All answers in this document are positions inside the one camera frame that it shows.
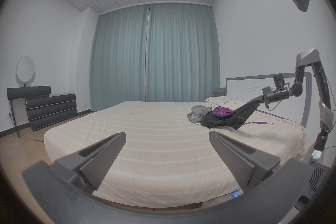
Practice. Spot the black dressing table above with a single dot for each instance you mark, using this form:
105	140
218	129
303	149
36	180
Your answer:
26	91

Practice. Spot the bed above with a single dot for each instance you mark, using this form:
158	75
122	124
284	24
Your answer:
157	133

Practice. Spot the grey bedside table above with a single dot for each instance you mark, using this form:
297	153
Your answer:
218	94

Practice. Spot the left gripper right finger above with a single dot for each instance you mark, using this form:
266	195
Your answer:
233	160

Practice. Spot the grey garment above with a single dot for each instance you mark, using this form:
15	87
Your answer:
198	112

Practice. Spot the black chest of drawers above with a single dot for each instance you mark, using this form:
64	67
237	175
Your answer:
52	112

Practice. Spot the purple garment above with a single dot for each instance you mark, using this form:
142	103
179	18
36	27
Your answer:
221	111

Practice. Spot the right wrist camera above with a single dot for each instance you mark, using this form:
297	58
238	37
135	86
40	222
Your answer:
278	80

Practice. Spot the black T-shirt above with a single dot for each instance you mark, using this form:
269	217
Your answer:
231	120

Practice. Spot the round mirror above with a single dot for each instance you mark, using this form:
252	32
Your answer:
25	69

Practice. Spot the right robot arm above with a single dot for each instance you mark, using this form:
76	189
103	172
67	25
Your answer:
307	56

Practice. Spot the blue-green curtain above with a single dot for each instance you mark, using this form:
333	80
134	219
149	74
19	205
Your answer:
118	60
183	55

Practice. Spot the white printed pillow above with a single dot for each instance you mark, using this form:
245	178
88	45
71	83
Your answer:
223	99

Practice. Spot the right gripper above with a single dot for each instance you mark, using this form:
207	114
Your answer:
278	94

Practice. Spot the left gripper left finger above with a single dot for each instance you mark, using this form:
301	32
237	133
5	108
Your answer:
102	157

